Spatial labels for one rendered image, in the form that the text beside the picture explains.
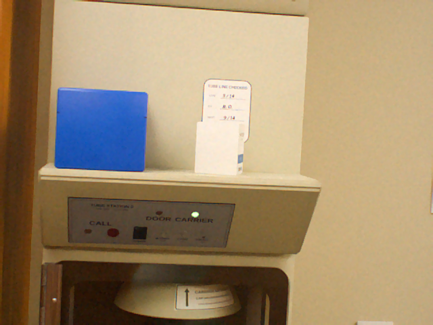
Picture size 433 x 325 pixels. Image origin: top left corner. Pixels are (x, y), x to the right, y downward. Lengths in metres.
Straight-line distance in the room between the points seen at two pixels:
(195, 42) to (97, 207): 0.24
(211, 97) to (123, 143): 0.16
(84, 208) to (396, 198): 0.76
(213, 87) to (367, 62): 0.55
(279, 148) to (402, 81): 0.55
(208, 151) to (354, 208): 0.62
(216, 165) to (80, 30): 0.24
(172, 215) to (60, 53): 0.25
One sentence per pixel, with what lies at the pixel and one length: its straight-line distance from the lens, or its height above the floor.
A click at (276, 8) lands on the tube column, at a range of 1.06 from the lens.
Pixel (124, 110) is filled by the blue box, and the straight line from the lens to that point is 0.92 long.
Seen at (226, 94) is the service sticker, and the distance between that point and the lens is 1.04.
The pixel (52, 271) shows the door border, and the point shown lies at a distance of 1.04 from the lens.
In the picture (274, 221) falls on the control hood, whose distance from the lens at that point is 0.98.
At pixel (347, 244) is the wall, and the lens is 1.54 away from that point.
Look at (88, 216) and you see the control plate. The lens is 0.97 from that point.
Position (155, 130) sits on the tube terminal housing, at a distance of 1.03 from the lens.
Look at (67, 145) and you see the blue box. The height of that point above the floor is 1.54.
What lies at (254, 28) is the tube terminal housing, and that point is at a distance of 1.05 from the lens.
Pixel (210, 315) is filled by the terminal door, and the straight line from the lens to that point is 1.05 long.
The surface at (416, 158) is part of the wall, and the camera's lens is 1.57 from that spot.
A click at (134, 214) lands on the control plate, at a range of 0.96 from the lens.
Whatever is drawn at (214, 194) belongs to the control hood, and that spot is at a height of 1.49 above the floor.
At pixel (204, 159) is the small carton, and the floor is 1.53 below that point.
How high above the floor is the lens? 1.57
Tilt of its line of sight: 3 degrees down
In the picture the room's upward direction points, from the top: 3 degrees clockwise
